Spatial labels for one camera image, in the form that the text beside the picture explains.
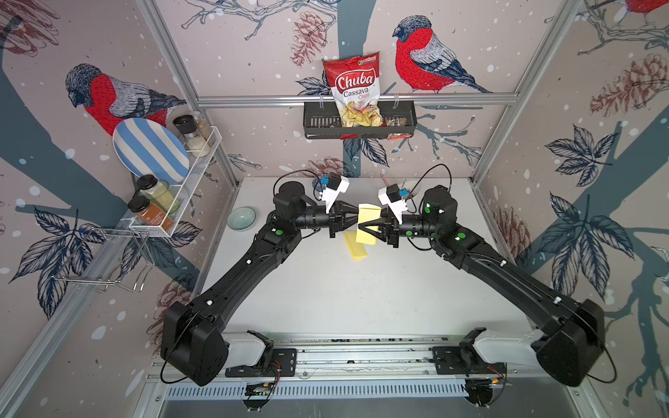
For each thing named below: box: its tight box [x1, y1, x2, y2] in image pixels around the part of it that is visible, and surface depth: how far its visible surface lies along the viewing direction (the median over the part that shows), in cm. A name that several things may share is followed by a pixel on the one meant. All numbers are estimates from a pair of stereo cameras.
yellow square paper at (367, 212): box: [356, 203, 382, 245], surface depth 64 cm
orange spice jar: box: [127, 195, 176, 233], surface depth 63 cm
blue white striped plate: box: [112, 117, 191, 185], surface depth 73 cm
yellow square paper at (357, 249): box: [343, 230, 368, 262], surface depth 100 cm
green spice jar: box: [132, 174, 182, 214], surface depth 66 cm
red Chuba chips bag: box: [321, 51, 384, 129], surface depth 83 cm
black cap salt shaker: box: [173, 114, 211, 158], surface depth 83 cm
